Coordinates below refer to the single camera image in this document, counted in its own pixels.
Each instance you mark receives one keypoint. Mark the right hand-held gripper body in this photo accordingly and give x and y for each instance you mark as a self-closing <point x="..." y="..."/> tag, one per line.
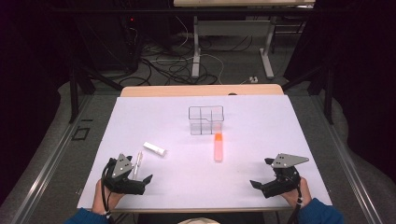
<point x="285" y="183"/>

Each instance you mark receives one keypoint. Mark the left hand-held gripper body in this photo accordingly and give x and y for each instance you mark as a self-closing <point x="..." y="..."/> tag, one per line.
<point x="123" y="185"/>

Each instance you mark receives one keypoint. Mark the clear test tube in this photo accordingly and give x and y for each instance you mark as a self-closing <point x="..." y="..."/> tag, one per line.
<point x="138" y="161"/>

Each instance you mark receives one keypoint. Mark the white tube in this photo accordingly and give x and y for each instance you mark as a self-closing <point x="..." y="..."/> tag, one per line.
<point x="154" y="148"/>

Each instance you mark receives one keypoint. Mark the orange highlighter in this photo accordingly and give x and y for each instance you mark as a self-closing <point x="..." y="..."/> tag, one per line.
<point x="218" y="149"/>

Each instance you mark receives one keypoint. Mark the clear plastic organizer box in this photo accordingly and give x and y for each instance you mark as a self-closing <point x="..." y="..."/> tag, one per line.
<point x="205" y="127"/>

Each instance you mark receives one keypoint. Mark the person's right hand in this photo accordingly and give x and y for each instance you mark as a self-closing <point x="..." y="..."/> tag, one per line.
<point x="303" y="194"/>

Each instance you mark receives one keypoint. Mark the person's left hand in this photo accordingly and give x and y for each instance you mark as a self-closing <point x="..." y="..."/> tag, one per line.
<point x="99" y="199"/>

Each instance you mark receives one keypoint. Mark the person's beige clothing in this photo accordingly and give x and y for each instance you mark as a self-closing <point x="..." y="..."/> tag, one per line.
<point x="199" y="221"/>

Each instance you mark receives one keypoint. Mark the white plug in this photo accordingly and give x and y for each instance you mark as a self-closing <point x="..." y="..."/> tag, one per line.
<point x="253" y="79"/>

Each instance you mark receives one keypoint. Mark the black metal stand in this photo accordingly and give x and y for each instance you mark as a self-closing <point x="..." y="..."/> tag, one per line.
<point x="73" y="93"/>
<point x="328" y="93"/>

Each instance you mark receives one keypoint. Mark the wooden table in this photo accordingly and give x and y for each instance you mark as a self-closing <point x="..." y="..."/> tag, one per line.
<point x="186" y="90"/>

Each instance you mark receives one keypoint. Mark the white-framed desk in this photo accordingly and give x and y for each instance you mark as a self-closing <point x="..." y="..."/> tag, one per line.
<point x="196" y="49"/>

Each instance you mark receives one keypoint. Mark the black computer tower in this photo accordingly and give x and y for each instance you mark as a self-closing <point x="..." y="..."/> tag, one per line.
<point x="109" y="40"/>

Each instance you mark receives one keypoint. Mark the aluminium floor rail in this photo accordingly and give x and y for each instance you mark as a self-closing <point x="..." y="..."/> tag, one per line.
<point x="49" y="168"/>
<point x="348" y="168"/>

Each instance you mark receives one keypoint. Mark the black floor socket frame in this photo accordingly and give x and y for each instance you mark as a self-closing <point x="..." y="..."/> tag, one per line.
<point x="74" y="133"/>

